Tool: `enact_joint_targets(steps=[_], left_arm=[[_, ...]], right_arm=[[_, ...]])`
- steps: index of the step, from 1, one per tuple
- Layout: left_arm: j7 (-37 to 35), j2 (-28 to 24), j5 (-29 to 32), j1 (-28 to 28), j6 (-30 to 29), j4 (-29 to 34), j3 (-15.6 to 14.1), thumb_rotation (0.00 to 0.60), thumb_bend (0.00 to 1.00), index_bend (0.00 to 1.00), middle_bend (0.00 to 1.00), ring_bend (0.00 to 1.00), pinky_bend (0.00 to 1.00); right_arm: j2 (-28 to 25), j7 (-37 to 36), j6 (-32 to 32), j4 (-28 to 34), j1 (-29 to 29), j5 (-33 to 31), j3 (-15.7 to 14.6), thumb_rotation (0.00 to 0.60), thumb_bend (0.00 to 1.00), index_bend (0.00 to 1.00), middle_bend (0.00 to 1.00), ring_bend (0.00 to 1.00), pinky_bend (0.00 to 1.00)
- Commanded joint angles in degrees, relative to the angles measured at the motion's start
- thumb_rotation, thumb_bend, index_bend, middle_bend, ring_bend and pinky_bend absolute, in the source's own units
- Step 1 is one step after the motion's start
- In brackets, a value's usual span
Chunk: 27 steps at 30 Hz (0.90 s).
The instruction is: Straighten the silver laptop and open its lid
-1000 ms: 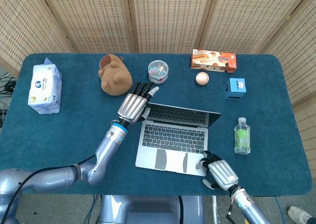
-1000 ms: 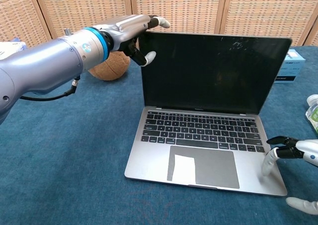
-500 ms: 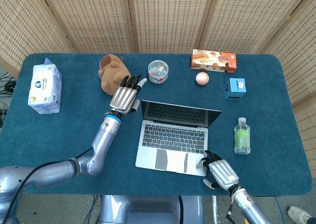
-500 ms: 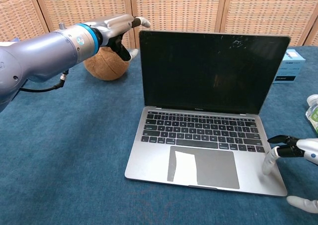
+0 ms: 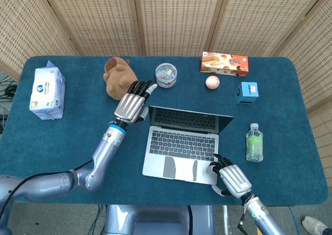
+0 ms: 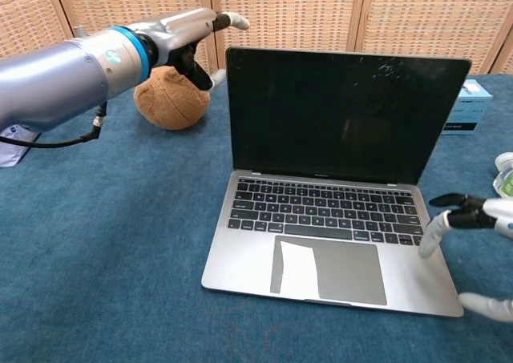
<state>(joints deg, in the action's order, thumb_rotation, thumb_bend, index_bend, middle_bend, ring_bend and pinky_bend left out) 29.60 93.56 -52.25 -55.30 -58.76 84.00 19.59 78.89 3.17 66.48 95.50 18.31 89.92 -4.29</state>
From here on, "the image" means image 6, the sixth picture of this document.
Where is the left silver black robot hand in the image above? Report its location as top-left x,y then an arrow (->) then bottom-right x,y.
150,6 -> 250,92

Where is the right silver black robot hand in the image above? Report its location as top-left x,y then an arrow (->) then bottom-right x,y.
418,193 -> 513,323

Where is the silver laptop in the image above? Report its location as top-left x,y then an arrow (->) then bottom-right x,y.
200,46 -> 472,318

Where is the clear bottle with green label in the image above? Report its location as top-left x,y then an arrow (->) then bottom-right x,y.
491,151 -> 513,200

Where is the brown plush toy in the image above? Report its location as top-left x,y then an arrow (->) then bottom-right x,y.
133,65 -> 212,131

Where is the small blue box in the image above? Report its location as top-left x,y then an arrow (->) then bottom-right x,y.
440,78 -> 495,134

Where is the white blue tissue pack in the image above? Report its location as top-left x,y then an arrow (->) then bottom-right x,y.
0,124 -> 41,168

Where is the blue felt table cover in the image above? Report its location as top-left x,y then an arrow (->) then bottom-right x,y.
0,73 -> 513,363

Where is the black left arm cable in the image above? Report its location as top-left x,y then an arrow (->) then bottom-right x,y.
0,101 -> 109,150

